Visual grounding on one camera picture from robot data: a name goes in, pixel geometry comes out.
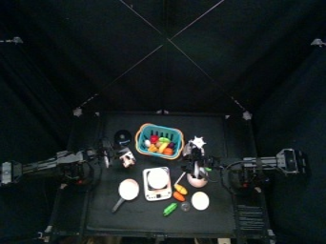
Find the grey frame clamp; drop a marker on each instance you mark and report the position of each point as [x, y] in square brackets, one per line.
[247, 115]
[16, 40]
[76, 111]
[316, 42]

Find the yellow orange toy slice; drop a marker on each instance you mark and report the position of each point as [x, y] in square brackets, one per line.
[152, 148]

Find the white toy pan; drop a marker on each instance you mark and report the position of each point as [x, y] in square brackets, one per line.
[128, 189]

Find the beige toy mushroom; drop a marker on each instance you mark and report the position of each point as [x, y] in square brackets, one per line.
[157, 144]

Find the small green toy piece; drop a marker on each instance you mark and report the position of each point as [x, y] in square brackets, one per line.
[207, 169]

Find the small grey round lid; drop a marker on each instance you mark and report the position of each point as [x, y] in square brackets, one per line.
[184, 207]

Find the white toy stove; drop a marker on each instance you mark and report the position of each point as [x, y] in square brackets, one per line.
[157, 195]

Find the green toy pepper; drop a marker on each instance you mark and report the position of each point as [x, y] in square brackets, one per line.
[169, 209]

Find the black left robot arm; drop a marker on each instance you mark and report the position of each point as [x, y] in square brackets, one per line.
[41, 166]

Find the orange toy carrot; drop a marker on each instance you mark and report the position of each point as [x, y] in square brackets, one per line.
[177, 196]

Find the purple toy eggplant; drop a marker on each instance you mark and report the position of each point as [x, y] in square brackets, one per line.
[171, 145]

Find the white round toy plate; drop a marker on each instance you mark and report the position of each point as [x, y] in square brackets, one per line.
[199, 200]

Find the white toy pot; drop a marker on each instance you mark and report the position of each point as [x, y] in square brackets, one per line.
[156, 178]

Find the white toy utensil stick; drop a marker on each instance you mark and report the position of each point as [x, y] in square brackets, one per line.
[179, 178]

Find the white cup drying rack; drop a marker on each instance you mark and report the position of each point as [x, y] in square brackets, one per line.
[197, 141]

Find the teal basket with orange rim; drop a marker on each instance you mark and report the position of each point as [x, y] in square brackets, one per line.
[148, 133]

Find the orange toy fruit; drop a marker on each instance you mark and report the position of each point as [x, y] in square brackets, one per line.
[168, 151]

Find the light green toy vegetable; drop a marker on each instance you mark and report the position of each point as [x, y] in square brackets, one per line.
[164, 139]

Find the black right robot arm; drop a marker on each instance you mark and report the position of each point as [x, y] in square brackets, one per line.
[271, 163]

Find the pinkish white toy bowl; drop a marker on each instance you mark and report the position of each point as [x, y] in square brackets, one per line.
[197, 182]

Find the black round disc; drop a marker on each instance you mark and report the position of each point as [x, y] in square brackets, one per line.
[121, 137]

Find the yellow toy banana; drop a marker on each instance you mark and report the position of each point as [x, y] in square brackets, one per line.
[163, 147]

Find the white toy egg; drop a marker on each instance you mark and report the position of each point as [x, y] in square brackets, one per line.
[147, 142]

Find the red toy tomato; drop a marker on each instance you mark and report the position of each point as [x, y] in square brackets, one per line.
[153, 138]

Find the yellow toy corn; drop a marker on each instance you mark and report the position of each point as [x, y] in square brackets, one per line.
[180, 189]

